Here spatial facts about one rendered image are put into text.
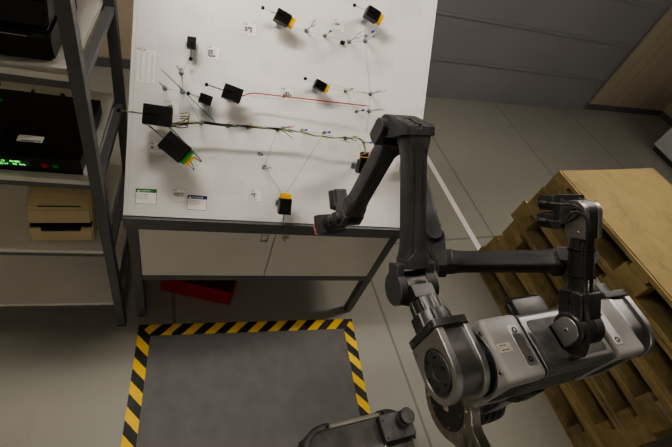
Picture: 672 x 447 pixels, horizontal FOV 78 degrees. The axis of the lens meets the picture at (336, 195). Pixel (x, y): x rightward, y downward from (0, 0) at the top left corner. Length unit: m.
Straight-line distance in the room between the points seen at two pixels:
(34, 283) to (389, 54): 1.88
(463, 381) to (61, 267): 1.95
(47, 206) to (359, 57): 1.32
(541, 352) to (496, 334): 0.10
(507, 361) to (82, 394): 1.90
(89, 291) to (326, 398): 1.27
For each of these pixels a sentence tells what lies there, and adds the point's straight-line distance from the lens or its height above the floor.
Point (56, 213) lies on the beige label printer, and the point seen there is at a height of 0.80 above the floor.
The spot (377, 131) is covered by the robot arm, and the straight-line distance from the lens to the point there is 1.02.
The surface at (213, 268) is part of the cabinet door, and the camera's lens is 2.05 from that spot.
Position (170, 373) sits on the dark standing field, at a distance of 2.34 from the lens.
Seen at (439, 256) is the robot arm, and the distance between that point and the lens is 1.23.
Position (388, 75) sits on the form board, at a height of 1.36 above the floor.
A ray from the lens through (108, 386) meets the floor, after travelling 2.35.
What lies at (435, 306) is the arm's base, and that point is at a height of 1.48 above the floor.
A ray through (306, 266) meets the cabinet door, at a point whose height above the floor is 0.49.
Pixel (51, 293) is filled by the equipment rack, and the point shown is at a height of 0.24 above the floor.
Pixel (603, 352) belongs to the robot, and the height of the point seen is 1.52.
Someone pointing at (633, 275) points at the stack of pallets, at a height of 0.92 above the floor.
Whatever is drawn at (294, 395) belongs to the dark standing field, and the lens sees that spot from 2.35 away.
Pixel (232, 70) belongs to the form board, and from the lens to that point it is 1.69.
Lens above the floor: 2.20
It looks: 44 degrees down
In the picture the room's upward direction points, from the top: 23 degrees clockwise
